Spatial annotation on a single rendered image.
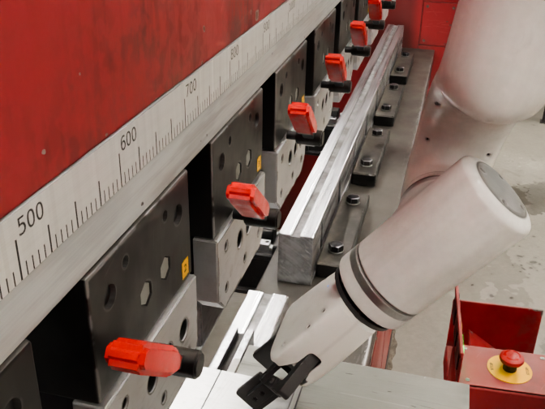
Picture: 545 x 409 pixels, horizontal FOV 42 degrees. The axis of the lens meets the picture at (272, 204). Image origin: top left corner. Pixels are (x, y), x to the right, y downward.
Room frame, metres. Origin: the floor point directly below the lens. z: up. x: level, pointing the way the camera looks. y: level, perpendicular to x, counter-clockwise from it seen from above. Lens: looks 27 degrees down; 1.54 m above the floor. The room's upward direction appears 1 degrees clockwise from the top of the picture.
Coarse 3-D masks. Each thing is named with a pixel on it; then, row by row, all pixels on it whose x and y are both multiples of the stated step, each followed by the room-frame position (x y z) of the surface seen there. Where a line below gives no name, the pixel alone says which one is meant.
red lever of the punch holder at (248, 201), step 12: (228, 192) 0.48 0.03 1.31; (240, 192) 0.47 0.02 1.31; (252, 192) 0.47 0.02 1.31; (240, 204) 0.48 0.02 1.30; (252, 204) 0.48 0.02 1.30; (264, 204) 0.50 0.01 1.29; (240, 216) 0.54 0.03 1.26; (252, 216) 0.50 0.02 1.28; (264, 216) 0.51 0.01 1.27; (276, 216) 0.53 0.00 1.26; (276, 228) 0.53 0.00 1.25
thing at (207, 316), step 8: (200, 312) 0.56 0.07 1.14; (208, 312) 0.58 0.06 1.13; (216, 312) 0.60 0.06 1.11; (200, 320) 0.56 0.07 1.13; (208, 320) 0.58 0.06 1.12; (216, 320) 0.60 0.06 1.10; (200, 328) 0.56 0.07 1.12; (208, 328) 0.57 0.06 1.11; (200, 336) 0.56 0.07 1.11; (200, 344) 0.56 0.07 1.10
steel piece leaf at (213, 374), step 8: (208, 368) 0.64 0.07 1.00; (200, 376) 0.63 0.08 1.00; (208, 376) 0.63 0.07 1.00; (216, 376) 0.63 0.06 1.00; (184, 384) 0.61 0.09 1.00; (192, 384) 0.61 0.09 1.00; (200, 384) 0.61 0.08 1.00; (208, 384) 0.61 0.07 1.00; (184, 392) 0.60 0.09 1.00; (192, 392) 0.60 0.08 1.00; (200, 392) 0.60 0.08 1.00; (208, 392) 0.60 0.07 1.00; (176, 400) 0.59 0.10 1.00; (184, 400) 0.59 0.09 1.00; (192, 400) 0.59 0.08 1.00; (200, 400) 0.59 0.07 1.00; (176, 408) 0.58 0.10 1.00; (184, 408) 0.58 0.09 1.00; (192, 408) 0.58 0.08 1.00; (200, 408) 0.58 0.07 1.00
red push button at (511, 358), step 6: (504, 354) 0.92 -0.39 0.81; (510, 354) 0.92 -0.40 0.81; (516, 354) 0.92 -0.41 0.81; (504, 360) 0.91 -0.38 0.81; (510, 360) 0.91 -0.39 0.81; (516, 360) 0.91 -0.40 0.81; (522, 360) 0.91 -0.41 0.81; (504, 366) 0.92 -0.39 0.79; (510, 366) 0.90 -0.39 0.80; (516, 366) 0.90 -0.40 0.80; (510, 372) 0.91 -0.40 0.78
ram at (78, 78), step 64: (0, 0) 0.27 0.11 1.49; (64, 0) 0.32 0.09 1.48; (128, 0) 0.38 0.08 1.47; (192, 0) 0.47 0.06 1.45; (256, 0) 0.63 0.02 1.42; (0, 64) 0.27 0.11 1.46; (64, 64) 0.31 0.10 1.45; (128, 64) 0.38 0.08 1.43; (192, 64) 0.47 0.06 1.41; (256, 64) 0.63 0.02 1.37; (0, 128) 0.26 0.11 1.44; (64, 128) 0.31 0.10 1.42; (192, 128) 0.47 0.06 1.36; (0, 192) 0.26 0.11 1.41; (128, 192) 0.36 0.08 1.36; (64, 256) 0.29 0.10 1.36; (0, 320) 0.24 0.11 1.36
